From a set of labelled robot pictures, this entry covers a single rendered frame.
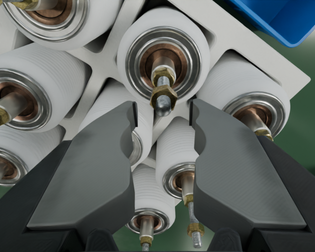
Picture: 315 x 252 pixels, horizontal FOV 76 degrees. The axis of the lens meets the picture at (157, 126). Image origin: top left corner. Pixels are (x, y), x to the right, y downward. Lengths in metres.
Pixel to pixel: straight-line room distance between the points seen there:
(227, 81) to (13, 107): 0.23
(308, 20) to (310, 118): 0.30
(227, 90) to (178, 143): 0.10
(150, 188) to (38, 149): 0.18
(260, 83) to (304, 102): 0.37
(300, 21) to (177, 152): 0.29
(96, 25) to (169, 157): 0.18
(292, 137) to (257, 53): 0.39
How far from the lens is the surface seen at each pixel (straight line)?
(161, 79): 0.16
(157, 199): 0.35
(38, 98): 0.26
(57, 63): 0.28
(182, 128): 0.32
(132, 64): 0.21
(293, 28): 0.43
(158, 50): 0.21
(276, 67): 0.32
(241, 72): 0.26
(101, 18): 0.22
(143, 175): 0.38
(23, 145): 0.33
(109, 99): 0.27
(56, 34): 0.22
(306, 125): 0.65
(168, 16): 0.21
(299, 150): 0.70
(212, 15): 0.28
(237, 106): 0.24
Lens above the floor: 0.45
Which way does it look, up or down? 57 degrees down
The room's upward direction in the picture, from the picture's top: 178 degrees counter-clockwise
